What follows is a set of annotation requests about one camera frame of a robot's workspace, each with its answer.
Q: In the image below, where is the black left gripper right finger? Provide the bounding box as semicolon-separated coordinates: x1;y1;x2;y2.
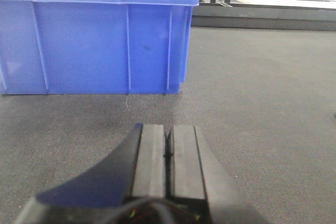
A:
168;124;269;223

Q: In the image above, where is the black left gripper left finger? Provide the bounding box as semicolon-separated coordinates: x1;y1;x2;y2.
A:
15;123;166;223

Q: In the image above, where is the blue plastic crate on conveyor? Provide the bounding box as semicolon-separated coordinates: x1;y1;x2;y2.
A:
1;0;199;95

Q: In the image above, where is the black conveyor side rail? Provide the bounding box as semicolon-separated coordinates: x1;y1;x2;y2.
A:
191;3;335;31

